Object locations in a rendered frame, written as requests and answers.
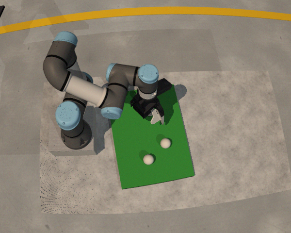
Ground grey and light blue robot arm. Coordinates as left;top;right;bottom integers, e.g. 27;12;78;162
43;31;172;150

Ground white ball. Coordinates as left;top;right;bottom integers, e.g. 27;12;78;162
160;138;171;149
143;154;154;165

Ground green turf mat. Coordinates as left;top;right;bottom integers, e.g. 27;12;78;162
111;84;194;189

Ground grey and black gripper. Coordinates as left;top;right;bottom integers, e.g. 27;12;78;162
130;89;164;125

